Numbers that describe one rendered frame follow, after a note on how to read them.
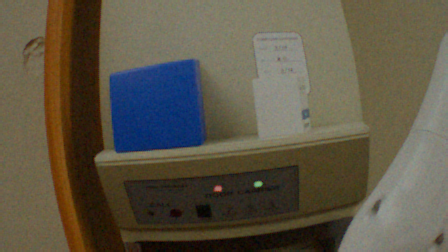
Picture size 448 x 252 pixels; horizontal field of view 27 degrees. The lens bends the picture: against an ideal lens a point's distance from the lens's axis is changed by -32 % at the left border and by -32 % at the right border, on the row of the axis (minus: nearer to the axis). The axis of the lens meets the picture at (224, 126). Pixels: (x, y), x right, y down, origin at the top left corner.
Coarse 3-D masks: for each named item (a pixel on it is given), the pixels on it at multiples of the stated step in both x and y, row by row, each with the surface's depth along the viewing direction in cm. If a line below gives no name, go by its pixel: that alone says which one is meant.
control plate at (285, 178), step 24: (288, 168) 135; (144, 192) 137; (168, 192) 137; (192, 192) 137; (216, 192) 138; (240, 192) 138; (264, 192) 138; (288, 192) 139; (144, 216) 141; (168, 216) 141; (192, 216) 141; (216, 216) 141; (240, 216) 141; (264, 216) 142
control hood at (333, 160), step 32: (320, 128) 140; (352, 128) 133; (96, 160) 134; (128, 160) 134; (160, 160) 134; (192, 160) 134; (224, 160) 134; (256, 160) 134; (288, 160) 135; (320, 160) 135; (352, 160) 136; (320, 192) 139; (352, 192) 140; (128, 224) 142; (192, 224) 142; (224, 224) 143
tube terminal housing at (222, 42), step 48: (144, 0) 144; (192, 0) 144; (240, 0) 144; (288, 0) 143; (336, 0) 143; (144, 48) 144; (192, 48) 144; (240, 48) 144; (336, 48) 144; (240, 96) 144; (336, 96) 144
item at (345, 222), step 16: (320, 224) 144; (336, 224) 143; (144, 240) 145; (176, 240) 145; (192, 240) 145; (208, 240) 144; (224, 240) 144; (240, 240) 144; (256, 240) 144; (272, 240) 144; (288, 240) 144; (304, 240) 144; (320, 240) 144; (336, 240) 144
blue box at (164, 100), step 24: (120, 72) 134; (144, 72) 134; (168, 72) 134; (192, 72) 134; (120, 96) 134; (144, 96) 134; (168, 96) 134; (192, 96) 134; (120, 120) 134; (144, 120) 134; (168, 120) 134; (192, 120) 134; (120, 144) 134; (144, 144) 134; (168, 144) 134; (192, 144) 134
